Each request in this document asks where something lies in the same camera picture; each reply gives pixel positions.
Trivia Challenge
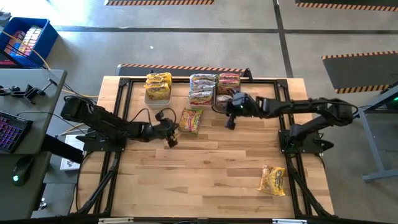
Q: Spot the colourful packet stack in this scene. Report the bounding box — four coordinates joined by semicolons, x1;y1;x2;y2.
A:
4;25;44;57

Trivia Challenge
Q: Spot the grey metal stand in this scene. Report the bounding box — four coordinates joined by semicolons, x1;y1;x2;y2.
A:
341;83;398;182

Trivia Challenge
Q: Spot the hazard-striped black floor mat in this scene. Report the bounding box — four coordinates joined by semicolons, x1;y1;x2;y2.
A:
294;0;398;12
104;0;215;6
116;63;253;78
321;50;398;95

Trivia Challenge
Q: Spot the black computer mouse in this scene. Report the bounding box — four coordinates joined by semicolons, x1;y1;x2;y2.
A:
11;154;35;187

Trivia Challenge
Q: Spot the black desk cable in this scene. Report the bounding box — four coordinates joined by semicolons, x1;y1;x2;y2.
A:
57;81;94;108

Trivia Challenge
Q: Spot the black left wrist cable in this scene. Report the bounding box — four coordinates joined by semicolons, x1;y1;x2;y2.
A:
128;107;178;126

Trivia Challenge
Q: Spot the yellow floor cable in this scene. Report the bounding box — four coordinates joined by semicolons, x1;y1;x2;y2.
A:
0;30;100;138

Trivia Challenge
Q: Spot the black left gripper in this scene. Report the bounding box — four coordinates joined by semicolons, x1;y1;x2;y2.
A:
146;111;182;149

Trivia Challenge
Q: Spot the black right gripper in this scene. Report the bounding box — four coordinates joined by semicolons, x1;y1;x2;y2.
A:
214;88;259;131

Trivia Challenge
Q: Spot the black aluminium table frame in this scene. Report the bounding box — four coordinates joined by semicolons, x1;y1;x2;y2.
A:
70;76;336;218

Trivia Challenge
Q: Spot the clear plastic bin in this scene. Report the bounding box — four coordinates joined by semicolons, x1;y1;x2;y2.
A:
216;73;243;112
144;73;172;108
188;73;218;110

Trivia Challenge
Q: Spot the black backlit keyboard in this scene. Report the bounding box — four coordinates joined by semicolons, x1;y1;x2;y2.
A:
0;111;34;154

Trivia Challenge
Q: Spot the white printed box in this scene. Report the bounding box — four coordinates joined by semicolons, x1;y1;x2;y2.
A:
60;134;85;172

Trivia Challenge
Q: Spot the black desk clamp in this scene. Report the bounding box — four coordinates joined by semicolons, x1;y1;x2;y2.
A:
0;77;59;106

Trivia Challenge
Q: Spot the grey side desk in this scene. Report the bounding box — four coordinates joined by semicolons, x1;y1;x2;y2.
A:
0;68;68;224

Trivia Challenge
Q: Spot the blue plastic crate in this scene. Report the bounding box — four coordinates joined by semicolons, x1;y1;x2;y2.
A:
0;17;59;69

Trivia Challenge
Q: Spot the black padded bar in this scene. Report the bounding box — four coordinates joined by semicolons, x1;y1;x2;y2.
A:
40;133;85;165

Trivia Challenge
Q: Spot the silver frame bracket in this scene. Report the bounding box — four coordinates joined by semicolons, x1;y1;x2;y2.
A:
98;217;135;224
272;218;308;224

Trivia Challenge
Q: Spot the black device green light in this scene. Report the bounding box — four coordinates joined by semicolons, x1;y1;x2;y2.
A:
384;81;398;110

